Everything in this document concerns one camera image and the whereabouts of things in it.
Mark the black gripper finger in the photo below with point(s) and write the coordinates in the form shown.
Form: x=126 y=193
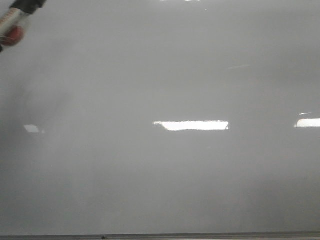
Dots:
x=28 y=6

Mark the white glossy whiteboard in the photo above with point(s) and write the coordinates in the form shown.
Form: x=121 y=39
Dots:
x=162 y=117

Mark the grey aluminium whiteboard frame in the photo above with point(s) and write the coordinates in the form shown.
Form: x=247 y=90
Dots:
x=289 y=235

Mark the white black whiteboard marker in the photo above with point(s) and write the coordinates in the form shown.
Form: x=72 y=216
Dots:
x=9 y=19

